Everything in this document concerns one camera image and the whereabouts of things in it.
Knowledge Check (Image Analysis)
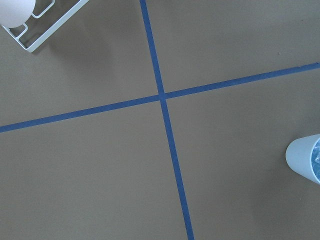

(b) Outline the white cup in rack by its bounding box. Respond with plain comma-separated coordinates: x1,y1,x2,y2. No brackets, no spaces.
0,0,36,28

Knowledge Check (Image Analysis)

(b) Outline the white wire cup rack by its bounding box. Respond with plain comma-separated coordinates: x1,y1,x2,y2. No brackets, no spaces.
1,0,88,53

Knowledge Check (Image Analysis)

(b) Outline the light blue plastic cup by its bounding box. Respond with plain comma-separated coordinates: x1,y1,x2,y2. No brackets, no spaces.
285,134,320,185

